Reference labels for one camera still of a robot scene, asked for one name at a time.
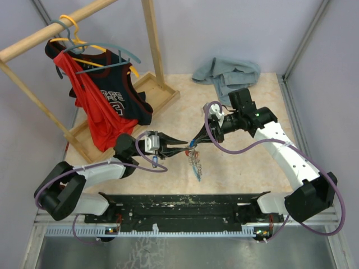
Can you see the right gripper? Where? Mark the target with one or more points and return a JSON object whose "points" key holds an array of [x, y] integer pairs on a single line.
{"points": [[217, 131]]}

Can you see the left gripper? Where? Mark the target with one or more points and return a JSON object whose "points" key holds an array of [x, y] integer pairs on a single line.
{"points": [[165, 139]]}

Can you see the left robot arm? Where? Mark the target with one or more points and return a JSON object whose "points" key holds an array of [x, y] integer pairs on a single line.
{"points": [[62, 192]]}

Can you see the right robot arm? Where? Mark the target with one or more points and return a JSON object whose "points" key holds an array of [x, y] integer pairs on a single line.
{"points": [[313, 190]]}

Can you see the light blue denim cloth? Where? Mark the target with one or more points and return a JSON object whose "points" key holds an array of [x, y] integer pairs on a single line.
{"points": [[227, 75]]}

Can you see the red shirt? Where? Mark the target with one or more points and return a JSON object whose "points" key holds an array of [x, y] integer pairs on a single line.
{"points": [[104, 123]]}

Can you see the navy basketball jersey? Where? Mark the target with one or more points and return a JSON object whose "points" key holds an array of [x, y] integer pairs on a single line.
{"points": [[114, 83]]}

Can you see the yellow clothes hanger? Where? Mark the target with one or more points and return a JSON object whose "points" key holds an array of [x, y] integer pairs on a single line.
{"points": [[76, 40]]}

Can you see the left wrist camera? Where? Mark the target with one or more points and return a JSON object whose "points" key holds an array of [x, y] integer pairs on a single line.
{"points": [[152, 143]]}

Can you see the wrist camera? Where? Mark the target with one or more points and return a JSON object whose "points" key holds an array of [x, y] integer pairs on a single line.
{"points": [[215, 113], [152, 143]]}

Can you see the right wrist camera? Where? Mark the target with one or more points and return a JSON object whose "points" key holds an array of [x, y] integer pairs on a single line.
{"points": [[215, 113]]}

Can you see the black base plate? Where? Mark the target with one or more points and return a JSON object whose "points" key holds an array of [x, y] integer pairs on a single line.
{"points": [[202, 212]]}

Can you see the white cable duct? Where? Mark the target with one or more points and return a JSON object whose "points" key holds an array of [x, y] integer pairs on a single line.
{"points": [[107, 232]]}

